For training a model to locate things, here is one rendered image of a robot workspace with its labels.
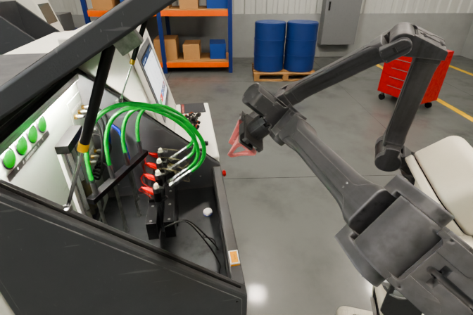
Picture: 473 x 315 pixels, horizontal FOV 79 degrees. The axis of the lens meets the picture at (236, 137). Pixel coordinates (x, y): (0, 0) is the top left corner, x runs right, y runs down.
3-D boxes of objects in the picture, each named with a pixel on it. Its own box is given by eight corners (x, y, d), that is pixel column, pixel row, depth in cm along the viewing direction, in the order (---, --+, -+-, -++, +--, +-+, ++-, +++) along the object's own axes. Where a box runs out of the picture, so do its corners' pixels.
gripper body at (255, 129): (240, 141, 73) (262, 126, 69) (241, 116, 80) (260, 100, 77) (258, 154, 76) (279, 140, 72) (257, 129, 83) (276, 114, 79)
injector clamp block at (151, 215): (178, 249, 110) (174, 220, 103) (151, 253, 109) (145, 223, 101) (179, 192, 139) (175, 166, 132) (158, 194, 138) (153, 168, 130)
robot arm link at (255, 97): (284, 148, 67) (309, 120, 65) (249, 124, 61) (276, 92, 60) (266, 127, 77) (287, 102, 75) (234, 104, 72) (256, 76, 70)
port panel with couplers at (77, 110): (98, 176, 115) (77, 103, 99) (89, 176, 114) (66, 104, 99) (105, 158, 126) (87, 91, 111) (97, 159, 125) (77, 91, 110)
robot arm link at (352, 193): (389, 295, 32) (466, 227, 29) (356, 275, 30) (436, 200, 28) (280, 145, 71) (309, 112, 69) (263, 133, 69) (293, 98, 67)
